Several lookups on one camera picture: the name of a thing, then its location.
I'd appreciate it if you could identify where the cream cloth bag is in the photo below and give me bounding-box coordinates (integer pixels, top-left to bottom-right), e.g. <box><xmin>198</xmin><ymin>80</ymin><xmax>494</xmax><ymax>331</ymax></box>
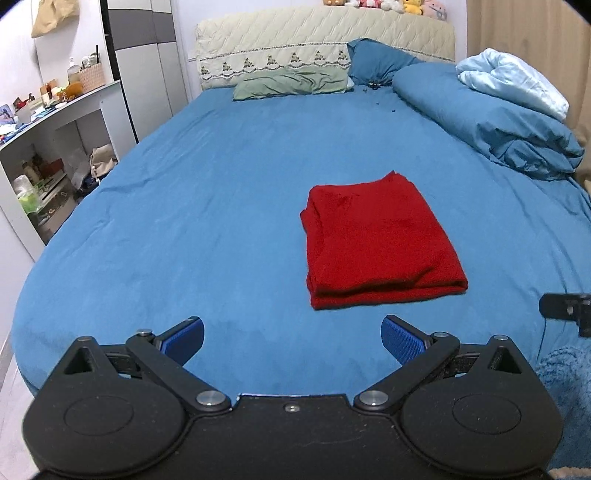
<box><xmin>89</xmin><ymin>143</ymin><xmax>118</xmax><ymax>180</ymax></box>

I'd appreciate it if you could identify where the blue fluffy rug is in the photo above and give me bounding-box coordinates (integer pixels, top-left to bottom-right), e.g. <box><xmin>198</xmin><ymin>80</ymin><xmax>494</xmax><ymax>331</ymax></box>
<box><xmin>536</xmin><ymin>346</ymin><xmax>590</xmax><ymax>479</ymax></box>

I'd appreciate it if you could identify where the cream quilted headboard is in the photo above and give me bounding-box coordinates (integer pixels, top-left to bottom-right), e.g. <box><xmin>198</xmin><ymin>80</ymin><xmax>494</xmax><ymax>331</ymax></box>
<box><xmin>195</xmin><ymin>6</ymin><xmax>456</xmax><ymax>90</ymax></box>

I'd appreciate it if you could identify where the yellow plush toy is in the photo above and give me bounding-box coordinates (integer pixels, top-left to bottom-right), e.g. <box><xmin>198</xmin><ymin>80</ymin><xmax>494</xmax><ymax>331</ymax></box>
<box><xmin>402</xmin><ymin>0</ymin><xmax>424</xmax><ymax>15</ymax></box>

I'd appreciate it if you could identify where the white grey wardrobe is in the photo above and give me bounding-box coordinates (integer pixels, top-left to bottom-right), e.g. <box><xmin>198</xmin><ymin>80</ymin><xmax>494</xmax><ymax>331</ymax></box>
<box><xmin>100</xmin><ymin>0</ymin><xmax>188</xmax><ymax>141</ymax></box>

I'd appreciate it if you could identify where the light pink plush toy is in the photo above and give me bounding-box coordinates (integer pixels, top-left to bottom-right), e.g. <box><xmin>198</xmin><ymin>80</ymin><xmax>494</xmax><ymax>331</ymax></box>
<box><xmin>422</xmin><ymin>0</ymin><xmax>448</xmax><ymax>21</ymax></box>

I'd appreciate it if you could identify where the red knit sweater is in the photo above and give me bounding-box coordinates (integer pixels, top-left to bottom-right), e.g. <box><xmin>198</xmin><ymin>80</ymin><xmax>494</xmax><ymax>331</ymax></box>
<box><xmin>301</xmin><ymin>172</ymin><xmax>468</xmax><ymax>310</ymax></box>

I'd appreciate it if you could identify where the light blue blanket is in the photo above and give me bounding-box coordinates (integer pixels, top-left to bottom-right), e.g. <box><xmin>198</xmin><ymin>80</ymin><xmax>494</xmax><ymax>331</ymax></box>
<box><xmin>456</xmin><ymin>48</ymin><xmax>570</xmax><ymax>121</ymax></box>

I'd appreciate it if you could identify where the small white plush toy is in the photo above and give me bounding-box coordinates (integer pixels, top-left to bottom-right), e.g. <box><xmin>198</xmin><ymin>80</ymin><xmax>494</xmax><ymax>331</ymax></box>
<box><xmin>380</xmin><ymin>0</ymin><xmax>405</xmax><ymax>14</ymax></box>

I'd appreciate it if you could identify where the blue bed sheet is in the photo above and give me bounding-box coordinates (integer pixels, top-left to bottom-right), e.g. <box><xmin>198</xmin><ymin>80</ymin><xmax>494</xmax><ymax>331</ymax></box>
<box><xmin>12</xmin><ymin>88</ymin><xmax>590</xmax><ymax>397</ymax></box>

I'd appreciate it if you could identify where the beige curtain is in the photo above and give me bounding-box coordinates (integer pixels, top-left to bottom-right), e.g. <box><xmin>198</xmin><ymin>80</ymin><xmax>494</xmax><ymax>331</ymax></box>
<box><xmin>467</xmin><ymin>1</ymin><xmax>590</xmax><ymax>190</ymax></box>

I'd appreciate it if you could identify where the brown plush toy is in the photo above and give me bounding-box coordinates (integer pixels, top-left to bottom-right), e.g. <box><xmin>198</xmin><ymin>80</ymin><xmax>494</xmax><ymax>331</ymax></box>
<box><xmin>322</xmin><ymin>0</ymin><xmax>346</xmax><ymax>6</ymax></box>

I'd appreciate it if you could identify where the woven storage basket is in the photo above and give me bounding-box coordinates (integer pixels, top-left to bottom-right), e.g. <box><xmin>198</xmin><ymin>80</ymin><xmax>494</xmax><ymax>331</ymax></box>
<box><xmin>79</xmin><ymin>63</ymin><xmax>106</xmax><ymax>94</ymax></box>

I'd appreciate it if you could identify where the green pillow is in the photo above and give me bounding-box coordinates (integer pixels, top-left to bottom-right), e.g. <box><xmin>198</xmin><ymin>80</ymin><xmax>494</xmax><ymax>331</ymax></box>
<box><xmin>232</xmin><ymin>66</ymin><xmax>355</xmax><ymax>101</ymax></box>

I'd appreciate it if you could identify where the dark blue duvet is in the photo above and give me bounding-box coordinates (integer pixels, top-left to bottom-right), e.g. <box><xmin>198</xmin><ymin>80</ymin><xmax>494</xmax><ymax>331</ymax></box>
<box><xmin>392</xmin><ymin>62</ymin><xmax>585</xmax><ymax>180</ymax></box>

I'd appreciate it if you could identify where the white shelf desk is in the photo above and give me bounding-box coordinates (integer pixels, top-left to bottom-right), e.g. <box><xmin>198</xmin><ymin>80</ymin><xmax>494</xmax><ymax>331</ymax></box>
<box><xmin>1</xmin><ymin>81</ymin><xmax>137</xmax><ymax>261</ymax></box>

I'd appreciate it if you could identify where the dark blue pillow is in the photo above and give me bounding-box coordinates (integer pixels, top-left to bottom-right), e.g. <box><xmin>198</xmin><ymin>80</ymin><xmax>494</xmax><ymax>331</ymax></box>
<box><xmin>348</xmin><ymin>38</ymin><xmax>422</xmax><ymax>87</ymax></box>

